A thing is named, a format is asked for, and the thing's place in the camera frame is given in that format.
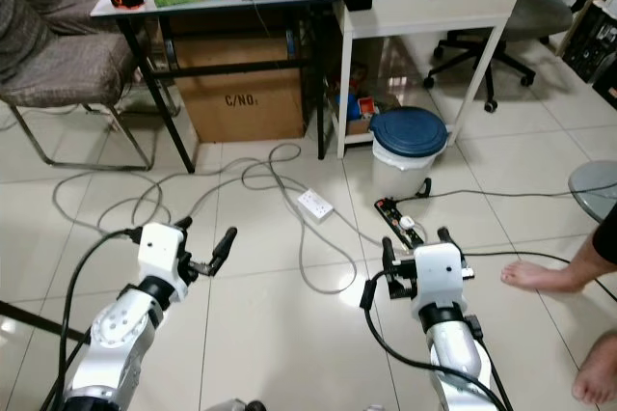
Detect white bin with blue lid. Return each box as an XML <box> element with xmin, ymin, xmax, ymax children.
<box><xmin>369</xmin><ymin>106</ymin><xmax>449</xmax><ymax>202</ymax></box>

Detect black power strip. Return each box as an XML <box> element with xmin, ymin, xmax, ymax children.
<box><xmin>374</xmin><ymin>197</ymin><xmax>427</xmax><ymax>243</ymax></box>

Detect white power strip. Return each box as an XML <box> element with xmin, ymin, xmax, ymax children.
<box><xmin>297</xmin><ymin>189</ymin><xmax>335</xmax><ymax>219</ymax></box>

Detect person's bare leg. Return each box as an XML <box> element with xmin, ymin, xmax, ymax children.
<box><xmin>571</xmin><ymin>329</ymin><xmax>617</xmax><ymax>407</ymax></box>
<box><xmin>501</xmin><ymin>233</ymin><xmax>617</xmax><ymax>294</ymax></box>

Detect brown cardboard carton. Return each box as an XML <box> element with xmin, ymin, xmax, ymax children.
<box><xmin>174</xmin><ymin>37</ymin><xmax>307</xmax><ymax>144</ymax></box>

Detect small box of items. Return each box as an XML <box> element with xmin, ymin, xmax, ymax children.
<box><xmin>333</xmin><ymin>91</ymin><xmax>382</xmax><ymax>135</ymax></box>

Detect round glass table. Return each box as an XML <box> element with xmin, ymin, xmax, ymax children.
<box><xmin>567</xmin><ymin>160</ymin><xmax>617</xmax><ymax>224</ymax></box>

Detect person's black shorts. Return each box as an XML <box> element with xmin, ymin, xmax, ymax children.
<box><xmin>592</xmin><ymin>204</ymin><xmax>617</xmax><ymax>267</ymax></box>

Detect black floor bar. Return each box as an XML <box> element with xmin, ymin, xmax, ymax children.
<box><xmin>0</xmin><ymin>301</ymin><xmax>64</xmax><ymax>330</ymax></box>

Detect black-framed glass table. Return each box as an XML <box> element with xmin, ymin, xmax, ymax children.
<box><xmin>90</xmin><ymin>0</ymin><xmax>372</xmax><ymax>176</ymax></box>

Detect white desk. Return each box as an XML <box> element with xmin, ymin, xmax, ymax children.
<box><xmin>333</xmin><ymin>0</ymin><xmax>526</xmax><ymax>159</ymax></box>

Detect black office chair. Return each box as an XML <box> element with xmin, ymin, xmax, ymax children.
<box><xmin>424</xmin><ymin>0</ymin><xmax>606</xmax><ymax>113</ymax></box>

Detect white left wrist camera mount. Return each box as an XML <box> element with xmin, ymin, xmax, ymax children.
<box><xmin>140</xmin><ymin>223</ymin><xmax>199</xmax><ymax>283</ymax></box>

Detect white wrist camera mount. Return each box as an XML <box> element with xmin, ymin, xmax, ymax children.
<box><xmin>140</xmin><ymin>223</ymin><xmax>199</xmax><ymax>283</ymax></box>
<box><xmin>413</xmin><ymin>242</ymin><xmax>466</xmax><ymax>311</ymax></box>

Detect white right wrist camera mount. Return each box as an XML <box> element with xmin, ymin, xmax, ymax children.
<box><xmin>413</xmin><ymin>242</ymin><xmax>466</xmax><ymax>311</ymax></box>

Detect thin black floor cable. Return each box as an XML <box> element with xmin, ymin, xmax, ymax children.
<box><xmin>419</xmin><ymin>178</ymin><xmax>575</xmax><ymax>202</ymax></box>

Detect grey floor cable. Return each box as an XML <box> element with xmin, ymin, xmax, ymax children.
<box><xmin>53</xmin><ymin>143</ymin><xmax>406</xmax><ymax>294</ymax></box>

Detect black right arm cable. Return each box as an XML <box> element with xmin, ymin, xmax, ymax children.
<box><xmin>360</xmin><ymin>271</ymin><xmax>512</xmax><ymax>411</ymax></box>

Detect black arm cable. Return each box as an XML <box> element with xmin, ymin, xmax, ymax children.
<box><xmin>58</xmin><ymin>228</ymin><xmax>146</xmax><ymax>411</ymax></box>
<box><xmin>360</xmin><ymin>271</ymin><xmax>512</xmax><ymax>411</ymax></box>

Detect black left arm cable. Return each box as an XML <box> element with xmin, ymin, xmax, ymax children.
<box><xmin>58</xmin><ymin>228</ymin><xmax>146</xmax><ymax>411</ymax></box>

